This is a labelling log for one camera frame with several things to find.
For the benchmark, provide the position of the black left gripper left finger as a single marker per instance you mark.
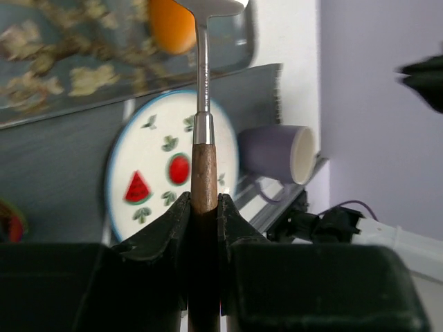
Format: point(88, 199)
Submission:
point(132, 286)

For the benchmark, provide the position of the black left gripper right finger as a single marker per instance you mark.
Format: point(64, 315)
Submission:
point(266, 286)

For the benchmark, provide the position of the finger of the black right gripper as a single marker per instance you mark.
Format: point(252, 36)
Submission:
point(425, 78)

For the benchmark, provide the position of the steel cake server wooden handle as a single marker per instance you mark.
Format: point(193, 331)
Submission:
point(203, 290)

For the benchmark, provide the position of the blossom pattern grey tray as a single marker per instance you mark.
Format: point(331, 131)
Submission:
point(59, 57)

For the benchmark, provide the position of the round orange sponge cake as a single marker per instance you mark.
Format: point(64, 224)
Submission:
point(172, 26)

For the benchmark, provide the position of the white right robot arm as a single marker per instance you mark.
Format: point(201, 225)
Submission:
point(422, 255)

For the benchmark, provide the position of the watermelon pattern white plate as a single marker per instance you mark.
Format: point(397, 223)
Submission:
point(149, 166)

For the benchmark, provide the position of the purple ceramic mug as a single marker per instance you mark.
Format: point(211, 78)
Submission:
point(285, 153)

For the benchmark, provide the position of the iridescent fork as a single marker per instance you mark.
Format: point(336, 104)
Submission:
point(14, 225)

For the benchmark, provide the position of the grey cloth placemat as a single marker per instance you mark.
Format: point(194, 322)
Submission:
point(53, 169)

